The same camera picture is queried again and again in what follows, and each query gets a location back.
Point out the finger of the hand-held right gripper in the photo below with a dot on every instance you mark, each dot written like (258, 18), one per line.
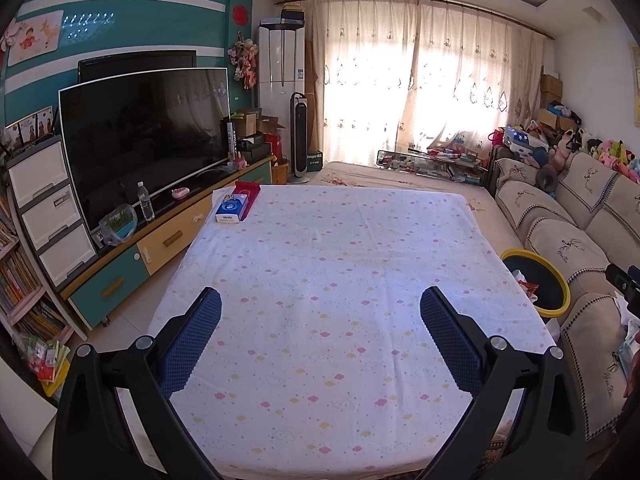
(625, 285)

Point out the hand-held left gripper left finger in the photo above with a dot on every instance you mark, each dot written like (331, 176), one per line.
(192, 340)

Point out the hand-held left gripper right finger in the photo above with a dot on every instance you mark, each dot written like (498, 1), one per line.
(450, 340)

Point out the black yellow-rimmed trash bin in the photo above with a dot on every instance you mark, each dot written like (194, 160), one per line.
(550, 285)

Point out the crumpled white tissue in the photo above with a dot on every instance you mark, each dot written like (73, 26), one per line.
(624, 312)

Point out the blue wet wipes pack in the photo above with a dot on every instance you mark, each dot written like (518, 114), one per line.
(631, 345)

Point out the teal yellow television cabinet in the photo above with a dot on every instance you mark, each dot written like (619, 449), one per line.
(165, 240)

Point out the grey neck pillow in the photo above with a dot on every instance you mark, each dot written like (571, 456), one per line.
(547, 177)

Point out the row of plush toys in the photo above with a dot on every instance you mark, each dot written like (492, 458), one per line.
(615, 152)

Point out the clear plastic bag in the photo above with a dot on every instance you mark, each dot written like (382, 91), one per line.
(117, 225)

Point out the blue tissue pack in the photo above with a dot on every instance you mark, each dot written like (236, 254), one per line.
(231, 207)

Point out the clear water bottle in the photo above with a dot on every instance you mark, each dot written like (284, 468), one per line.
(146, 205)

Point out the colourful packets on floor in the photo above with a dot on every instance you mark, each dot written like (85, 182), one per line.
(47, 365)

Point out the pink white small dish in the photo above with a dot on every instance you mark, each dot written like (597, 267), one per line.
(180, 192)

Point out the long red envelope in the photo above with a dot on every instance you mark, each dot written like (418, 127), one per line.
(247, 186)

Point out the bookshelf with books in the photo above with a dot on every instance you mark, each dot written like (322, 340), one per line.
(25, 285)

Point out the pink toy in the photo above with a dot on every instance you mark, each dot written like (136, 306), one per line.
(237, 165)

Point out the clutter of boxes and books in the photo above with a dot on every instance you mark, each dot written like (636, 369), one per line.
(450, 157)

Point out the star-print blue white bag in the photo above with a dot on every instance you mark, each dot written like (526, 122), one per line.
(517, 136)

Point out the glass coffee table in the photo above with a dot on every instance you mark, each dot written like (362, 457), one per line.
(395, 160)

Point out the brown wooden bucket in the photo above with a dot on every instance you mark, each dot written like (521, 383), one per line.
(280, 172)

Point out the white drawer unit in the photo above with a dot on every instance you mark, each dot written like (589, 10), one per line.
(50, 215)

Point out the beige floral bed sheet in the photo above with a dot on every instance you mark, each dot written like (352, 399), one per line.
(350, 175)

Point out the large curved television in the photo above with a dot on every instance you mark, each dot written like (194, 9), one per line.
(145, 145)

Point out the tall black white box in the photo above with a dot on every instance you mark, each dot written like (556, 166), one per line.
(230, 140)

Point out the red bag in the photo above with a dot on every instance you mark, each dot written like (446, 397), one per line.
(271, 145)

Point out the stack of cardboard boxes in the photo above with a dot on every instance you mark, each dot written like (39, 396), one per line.
(550, 87)

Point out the dark green box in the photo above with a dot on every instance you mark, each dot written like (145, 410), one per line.
(316, 160)

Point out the open cardboard box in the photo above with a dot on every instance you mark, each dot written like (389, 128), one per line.
(247, 122)

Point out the black white tower fan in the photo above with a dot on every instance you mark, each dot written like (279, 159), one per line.
(300, 135)

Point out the brown cardboard sheet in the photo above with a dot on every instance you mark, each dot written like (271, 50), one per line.
(312, 110)

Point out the white embroidered curtain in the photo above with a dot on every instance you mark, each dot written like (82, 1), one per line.
(360, 75)
(475, 70)

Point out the photo prints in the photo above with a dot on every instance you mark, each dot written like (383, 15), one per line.
(30, 127)

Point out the white standing air conditioner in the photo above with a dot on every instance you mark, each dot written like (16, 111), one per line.
(280, 85)

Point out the hanging flower decoration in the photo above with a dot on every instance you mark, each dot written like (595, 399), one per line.
(245, 60)

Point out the boxes atop air conditioner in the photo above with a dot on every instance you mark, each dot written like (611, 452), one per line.
(290, 12)

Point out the white wall vent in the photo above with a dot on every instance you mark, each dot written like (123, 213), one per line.
(591, 14)

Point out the red round wall ornament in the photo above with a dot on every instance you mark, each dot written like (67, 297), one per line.
(240, 14)

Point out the cartoon wall poster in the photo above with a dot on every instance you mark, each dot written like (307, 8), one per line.
(35, 37)

